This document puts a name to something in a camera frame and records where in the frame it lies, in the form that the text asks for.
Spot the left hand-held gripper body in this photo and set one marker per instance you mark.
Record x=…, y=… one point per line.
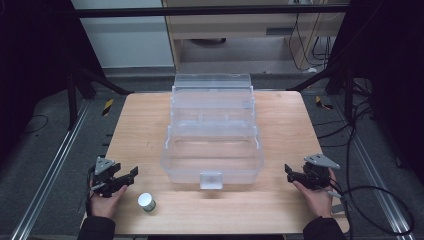
x=101, y=166

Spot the white cabinet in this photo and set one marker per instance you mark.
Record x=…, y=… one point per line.
x=126, y=40

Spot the person's right hand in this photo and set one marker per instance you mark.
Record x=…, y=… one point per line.
x=316, y=200

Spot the aluminium floor rail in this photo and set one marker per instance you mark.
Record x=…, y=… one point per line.
x=376, y=180
x=50, y=170

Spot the small grey table bracket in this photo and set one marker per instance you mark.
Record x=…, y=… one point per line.
x=338, y=209

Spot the clear plastic tiered storage box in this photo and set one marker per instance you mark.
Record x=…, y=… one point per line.
x=213, y=150

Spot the yellow-black striped tape marker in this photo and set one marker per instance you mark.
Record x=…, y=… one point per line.
x=107, y=107
x=321, y=102

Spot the small silver can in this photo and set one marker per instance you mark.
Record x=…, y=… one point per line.
x=146, y=201

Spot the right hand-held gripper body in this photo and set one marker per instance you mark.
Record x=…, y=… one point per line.
x=318, y=170

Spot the black metal stand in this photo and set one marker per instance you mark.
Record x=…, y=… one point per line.
x=71, y=100
x=348, y=93

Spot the black horizontal bar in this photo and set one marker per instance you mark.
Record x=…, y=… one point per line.
x=200, y=11

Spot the person's left hand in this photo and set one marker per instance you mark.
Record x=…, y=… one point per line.
x=105, y=205

